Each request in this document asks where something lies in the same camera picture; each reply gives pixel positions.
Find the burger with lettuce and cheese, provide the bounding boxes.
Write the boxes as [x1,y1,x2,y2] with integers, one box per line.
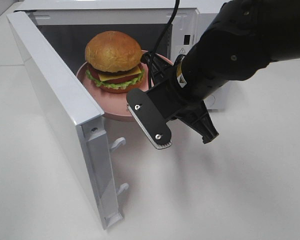
[84,30,146,94]

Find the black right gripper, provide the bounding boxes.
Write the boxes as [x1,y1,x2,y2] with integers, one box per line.
[126,53,219,150]

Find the white microwave door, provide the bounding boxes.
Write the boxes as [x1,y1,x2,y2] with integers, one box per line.
[7,11,129,229]

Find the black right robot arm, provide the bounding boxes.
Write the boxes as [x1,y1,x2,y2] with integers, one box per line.
[126,0,300,150]

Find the pink round plate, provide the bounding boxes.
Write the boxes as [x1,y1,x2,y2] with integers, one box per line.
[75,49,175,123]

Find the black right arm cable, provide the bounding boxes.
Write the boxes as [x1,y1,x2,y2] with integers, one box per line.
[140,0,181,87]

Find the round white door release button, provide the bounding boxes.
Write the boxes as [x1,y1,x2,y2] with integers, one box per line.
[204,94,216,109]

